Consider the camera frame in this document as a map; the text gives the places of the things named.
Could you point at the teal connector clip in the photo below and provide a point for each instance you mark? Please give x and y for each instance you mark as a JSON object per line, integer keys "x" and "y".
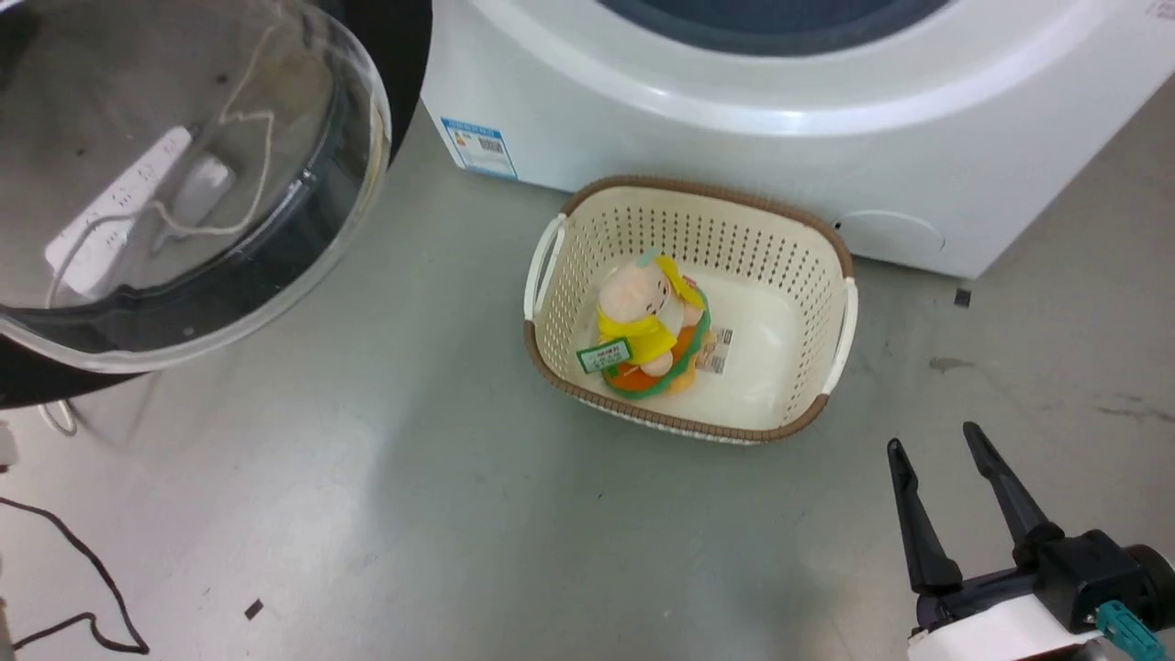
{"x": 1127, "y": 632}

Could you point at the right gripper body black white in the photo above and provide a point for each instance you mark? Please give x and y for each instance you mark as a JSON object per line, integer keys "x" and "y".
{"x": 1083, "y": 569}

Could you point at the white power plug adapter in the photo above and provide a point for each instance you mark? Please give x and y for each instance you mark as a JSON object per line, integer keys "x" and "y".
{"x": 202, "y": 188}

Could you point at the white barcode sticker label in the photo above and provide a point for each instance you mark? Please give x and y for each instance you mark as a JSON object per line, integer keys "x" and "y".
{"x": 716, "y": 351}

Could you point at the plush doll yellow green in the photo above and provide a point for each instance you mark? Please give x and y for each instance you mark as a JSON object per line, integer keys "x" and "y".
{"x": 643, "y": 321}

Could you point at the white power strip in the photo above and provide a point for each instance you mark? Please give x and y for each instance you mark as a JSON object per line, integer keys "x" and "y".
{"x": 101, "y": 239}

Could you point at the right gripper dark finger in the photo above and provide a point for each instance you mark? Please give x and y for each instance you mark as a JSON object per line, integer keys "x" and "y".
{"x": 923, "y": 542}
{"x": 1014, "y": 500}

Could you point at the cream perforated laundry basket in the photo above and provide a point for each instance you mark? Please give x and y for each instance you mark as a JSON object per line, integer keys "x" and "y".
{"x": 780, "y": 367}

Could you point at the round glass washing machine door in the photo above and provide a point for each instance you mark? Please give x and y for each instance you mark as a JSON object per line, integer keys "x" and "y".
{"x": 55, "y": 330}

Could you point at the white front-load washing machine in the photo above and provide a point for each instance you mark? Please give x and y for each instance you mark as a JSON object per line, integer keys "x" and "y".
{"x": 918, "y": 174}

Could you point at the blue white energy label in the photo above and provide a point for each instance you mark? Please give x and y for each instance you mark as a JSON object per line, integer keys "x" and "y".
{"x": 477, "y": 147}

